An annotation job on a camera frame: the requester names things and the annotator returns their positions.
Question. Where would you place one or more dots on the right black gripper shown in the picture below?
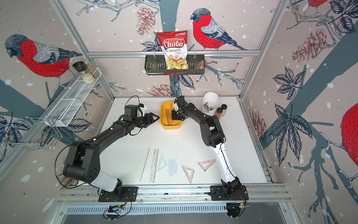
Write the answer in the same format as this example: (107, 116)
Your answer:
(173, 118)

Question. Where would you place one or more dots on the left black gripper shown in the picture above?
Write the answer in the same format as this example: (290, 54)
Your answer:
(149, 120)

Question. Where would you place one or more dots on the long pink ruler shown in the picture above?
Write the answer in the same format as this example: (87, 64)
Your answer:
(168, 115)

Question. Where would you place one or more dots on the clear blue protractor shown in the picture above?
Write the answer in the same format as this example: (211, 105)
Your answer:
(172, 167)

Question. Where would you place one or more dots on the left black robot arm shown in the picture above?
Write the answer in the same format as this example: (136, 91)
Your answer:
(83, 159)

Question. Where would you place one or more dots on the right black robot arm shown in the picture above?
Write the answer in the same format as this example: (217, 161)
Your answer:
(213, 136)

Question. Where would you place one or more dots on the yellow plastic storage box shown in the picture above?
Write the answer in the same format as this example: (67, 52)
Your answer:
(163, 118)

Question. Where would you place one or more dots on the metal clips in cup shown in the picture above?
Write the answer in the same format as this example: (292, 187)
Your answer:
(207, 107)

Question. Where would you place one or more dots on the thin clear straight ruler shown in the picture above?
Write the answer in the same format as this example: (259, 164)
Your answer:
(144, 163)

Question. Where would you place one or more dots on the clear shape stencil ruler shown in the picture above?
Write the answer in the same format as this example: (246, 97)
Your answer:
(153, 166)

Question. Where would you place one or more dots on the white utensil holder cup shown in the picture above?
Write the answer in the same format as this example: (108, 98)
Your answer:
(213, 100)

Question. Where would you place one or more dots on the brown spice jar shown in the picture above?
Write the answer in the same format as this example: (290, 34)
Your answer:
(219, 112)

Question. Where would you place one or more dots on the blue clear set square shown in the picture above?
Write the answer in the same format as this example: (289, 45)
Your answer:
(162, 164)

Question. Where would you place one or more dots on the black hanging basket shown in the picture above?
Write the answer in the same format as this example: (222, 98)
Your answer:
(160, 65)

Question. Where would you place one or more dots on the pink flat set square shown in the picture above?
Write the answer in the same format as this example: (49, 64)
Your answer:
(205, 165)

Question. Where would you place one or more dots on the pink triangle set square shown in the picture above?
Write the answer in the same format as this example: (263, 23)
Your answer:
(189, 172)

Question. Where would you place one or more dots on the red Chuba chips bag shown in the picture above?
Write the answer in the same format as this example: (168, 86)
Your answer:
(174, 47)

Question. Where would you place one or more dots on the glass spice jar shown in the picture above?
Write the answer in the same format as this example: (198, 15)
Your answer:
(91, 68)

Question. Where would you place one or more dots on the black lid grinder jar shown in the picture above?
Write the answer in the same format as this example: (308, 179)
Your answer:
(80, 67)

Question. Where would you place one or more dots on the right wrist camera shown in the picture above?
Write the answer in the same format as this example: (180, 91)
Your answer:
(176, 106)

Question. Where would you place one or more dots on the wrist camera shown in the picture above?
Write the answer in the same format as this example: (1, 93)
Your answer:
(176, 106)
(134, 110)

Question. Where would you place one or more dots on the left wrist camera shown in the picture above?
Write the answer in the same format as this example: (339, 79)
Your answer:
(134, 110)

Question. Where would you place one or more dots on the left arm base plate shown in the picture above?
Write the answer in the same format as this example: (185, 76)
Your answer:
(120, 194)

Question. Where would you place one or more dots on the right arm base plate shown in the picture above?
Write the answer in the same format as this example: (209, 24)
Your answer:
(218, 193)

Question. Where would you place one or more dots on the white wire shelf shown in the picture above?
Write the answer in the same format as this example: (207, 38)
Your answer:
(71, 99)

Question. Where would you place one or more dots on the wire cup hanger rack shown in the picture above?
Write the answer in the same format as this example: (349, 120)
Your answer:
(32, 133)

